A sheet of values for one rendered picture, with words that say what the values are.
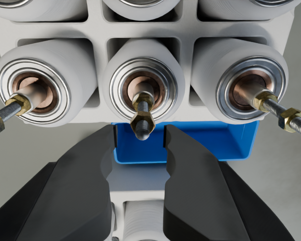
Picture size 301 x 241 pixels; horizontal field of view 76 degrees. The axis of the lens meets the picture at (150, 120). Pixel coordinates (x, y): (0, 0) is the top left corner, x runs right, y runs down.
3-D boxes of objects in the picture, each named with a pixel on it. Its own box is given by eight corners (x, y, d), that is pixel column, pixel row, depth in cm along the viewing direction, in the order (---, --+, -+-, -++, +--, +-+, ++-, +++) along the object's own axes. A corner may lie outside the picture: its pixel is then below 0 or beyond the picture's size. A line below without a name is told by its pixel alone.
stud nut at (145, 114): (157, 126, 16) (157, 132, 15) (138, 134, 16) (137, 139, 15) (147, 106, 15) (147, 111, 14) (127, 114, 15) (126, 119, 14)
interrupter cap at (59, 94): (-9, 54, 20) (-14, 56, 19) (67, 59, 20) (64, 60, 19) (11, 121, 23) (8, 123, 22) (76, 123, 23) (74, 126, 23)
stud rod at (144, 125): (149, 99, 20) (151, 138, 14) (141, 102, 20) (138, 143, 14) (145, 90, 20) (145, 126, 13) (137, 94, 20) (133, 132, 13)
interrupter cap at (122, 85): (190, 77, 21) (191, 79, 20) (156, 130, 24) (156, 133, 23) (127, 41, 19) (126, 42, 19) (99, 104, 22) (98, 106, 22)
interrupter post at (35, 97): (23, 81, 21) (4, 91, 18) (46, 82, 21) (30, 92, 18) (28, 102, 22) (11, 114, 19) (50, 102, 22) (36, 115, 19)
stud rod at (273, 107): (262, 92, 20) (319, 127, 14) (256, 100, 21) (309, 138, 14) (253, 89, 20) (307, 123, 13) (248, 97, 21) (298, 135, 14)
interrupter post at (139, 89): (158, 86, 21) (160, 97, 19) (147, 104, 22) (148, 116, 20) (138, 76, 21) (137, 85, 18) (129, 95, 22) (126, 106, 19)
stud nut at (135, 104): (155, 107, 19) (155, 111, 18) (139, 114, 19) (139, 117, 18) (147, 90, 18) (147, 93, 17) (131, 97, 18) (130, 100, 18)
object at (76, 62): (53, 32, 35) (-26, 43, 19) (107, 36, 35) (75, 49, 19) (61, 84, 39) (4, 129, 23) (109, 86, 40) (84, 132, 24)
